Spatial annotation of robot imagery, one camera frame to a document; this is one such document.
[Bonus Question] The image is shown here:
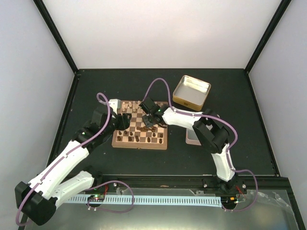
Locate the white slotted cable duct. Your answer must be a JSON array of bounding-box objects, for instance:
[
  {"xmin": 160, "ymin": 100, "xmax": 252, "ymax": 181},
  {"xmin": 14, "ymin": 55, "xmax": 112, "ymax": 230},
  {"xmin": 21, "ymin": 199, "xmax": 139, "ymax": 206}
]
[{"xmin": 66, "ymin": 194, "xmax": 222, "ymax": 207}]

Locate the controller circuit board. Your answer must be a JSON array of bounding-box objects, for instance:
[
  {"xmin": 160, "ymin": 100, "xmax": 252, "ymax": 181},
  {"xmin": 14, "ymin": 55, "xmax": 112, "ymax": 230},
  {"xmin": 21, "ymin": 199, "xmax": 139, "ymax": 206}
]
[
  {"xmin": 87, "ymin": 195, "xmax": 105, "ymax": 202},
  {"xmin": 221, "ymin": 196, "xmax": 239, "ymax": 204}
]

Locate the silver patterned tin lid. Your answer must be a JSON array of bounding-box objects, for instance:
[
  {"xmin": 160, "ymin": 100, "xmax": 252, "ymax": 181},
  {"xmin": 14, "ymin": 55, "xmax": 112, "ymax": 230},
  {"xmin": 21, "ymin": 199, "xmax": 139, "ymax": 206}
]
[{"xmin": 186, "ymin": 129, "xmax": 201, "ymax": 146}]

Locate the right controller circuit board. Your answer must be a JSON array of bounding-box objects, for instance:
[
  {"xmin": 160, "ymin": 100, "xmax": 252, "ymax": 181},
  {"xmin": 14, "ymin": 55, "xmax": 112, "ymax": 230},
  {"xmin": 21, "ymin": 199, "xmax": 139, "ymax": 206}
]
[{"xmin": 221, "ymin": 196, "xmax": 239, "ymax": 204}]

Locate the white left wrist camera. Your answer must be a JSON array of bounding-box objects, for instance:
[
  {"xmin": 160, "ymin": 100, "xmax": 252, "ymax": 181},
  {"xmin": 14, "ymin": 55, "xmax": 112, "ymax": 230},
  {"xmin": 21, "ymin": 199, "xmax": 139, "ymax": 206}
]
[{"xmin": 108, "ymin": 99, "xmax": 122, "ymax": 114}]

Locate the white rook far left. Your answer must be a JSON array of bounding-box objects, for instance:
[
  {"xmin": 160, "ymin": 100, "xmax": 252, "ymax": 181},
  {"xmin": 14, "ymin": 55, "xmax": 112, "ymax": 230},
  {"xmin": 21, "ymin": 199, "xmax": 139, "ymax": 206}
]
[{"xmin": 122, "ymin": 102, "xmax": 128, "ymax": 111}]

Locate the right black frame post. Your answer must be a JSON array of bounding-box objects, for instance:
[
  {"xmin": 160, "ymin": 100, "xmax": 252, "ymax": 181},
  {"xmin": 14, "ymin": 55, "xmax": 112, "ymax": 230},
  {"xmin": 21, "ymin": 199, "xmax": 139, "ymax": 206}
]
[{"xmin": 245, "ymin": 0, "xmax": 291, "ymax": 74}]

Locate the left black frame post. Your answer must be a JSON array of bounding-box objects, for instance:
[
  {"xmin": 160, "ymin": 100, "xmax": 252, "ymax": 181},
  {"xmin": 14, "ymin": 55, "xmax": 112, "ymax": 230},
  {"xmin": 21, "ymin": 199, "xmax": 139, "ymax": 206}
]
[{"xmin": 33, "ymin": 0, "xmax": 78, "ymax": 74}]

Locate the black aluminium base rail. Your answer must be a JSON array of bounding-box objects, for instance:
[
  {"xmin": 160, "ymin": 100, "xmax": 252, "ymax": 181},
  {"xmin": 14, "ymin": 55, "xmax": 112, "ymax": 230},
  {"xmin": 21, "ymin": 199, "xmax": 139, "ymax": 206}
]
[{"xmin": 31, "ymin": 173, "xmax": 292, "ymax": 195}]

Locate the black frame post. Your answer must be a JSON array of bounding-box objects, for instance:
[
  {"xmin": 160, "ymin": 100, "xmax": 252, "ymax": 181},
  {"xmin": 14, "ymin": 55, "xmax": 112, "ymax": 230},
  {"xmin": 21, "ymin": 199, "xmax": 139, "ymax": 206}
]
[
  {"xmin": 33, "ymin": 0, "xmax": 78, "ymax": 74},
  {"xmin": 245, "ymin": 0, "xmax": 291, "ymax": 74}
]

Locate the left controller circuit board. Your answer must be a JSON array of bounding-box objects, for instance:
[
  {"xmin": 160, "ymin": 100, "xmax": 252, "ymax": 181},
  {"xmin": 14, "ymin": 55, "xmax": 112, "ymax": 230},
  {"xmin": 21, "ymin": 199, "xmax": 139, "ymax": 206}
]
[{"xmin": 87, "ymin": 195, "xmax": 105, "ymax": 202}]

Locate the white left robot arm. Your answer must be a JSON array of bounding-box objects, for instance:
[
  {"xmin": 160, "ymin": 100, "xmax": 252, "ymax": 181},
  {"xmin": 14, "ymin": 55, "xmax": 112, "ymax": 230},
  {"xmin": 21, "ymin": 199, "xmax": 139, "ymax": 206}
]
[{"xmin": 14, "ymin": 105, "xmax": 132, "ymax": 226}]

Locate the gold square tin box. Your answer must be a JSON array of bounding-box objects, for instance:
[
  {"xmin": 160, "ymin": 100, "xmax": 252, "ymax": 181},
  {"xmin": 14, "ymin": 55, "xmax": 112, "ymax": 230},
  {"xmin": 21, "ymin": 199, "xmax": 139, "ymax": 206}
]
[{"xmin": 172, "ymin": 75, "xmax": 211, "ymax": 111}]

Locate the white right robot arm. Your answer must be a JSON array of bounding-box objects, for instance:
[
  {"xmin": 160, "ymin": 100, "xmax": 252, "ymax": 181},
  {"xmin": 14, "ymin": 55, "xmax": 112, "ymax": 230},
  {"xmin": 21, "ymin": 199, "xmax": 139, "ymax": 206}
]
[{"xmin": 140, "ymin": 97, "xmax": 236, "ymax": 193}]

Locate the wooden chess board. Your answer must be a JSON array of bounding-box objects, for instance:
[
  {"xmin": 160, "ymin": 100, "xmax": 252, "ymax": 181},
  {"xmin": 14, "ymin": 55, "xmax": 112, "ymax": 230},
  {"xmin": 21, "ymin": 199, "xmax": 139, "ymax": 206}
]
[{"xmin": 112, "ymin": 101, "xmax": 168, "ymax": 150}]

